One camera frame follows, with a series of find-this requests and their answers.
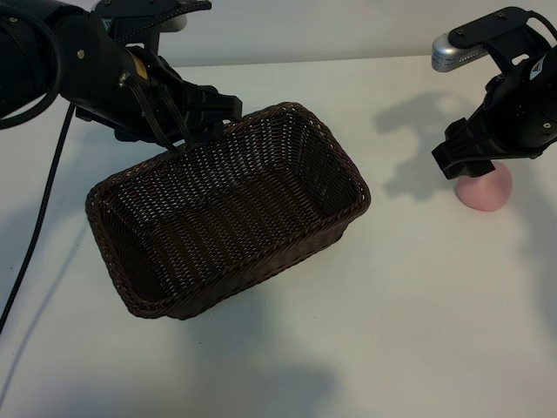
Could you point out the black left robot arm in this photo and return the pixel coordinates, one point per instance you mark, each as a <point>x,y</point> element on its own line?
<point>22,65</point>

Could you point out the dark brown wicker basket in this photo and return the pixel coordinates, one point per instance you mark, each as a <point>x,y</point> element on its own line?
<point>226,209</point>

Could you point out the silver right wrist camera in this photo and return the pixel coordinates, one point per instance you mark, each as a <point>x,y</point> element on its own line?
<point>448,54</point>

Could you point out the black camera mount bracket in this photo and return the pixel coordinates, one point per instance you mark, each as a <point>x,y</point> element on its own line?
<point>500,28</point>
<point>130,17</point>

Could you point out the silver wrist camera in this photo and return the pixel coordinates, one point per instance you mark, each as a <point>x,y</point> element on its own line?
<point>176,25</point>
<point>448,54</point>

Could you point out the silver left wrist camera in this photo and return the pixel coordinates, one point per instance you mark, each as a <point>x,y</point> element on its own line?
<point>176,25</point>

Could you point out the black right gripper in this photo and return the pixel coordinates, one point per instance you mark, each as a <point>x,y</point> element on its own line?
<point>522,117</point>

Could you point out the black left camera mount bracket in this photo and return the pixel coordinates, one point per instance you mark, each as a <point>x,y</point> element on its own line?
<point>130,17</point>

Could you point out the pink peach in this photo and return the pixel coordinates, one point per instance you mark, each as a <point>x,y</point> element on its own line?
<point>485,193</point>

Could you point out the black right camera mount bracket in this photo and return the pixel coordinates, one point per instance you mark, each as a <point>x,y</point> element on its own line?
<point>500,28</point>

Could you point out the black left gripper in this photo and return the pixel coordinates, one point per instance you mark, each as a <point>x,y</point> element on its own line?
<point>100,87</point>

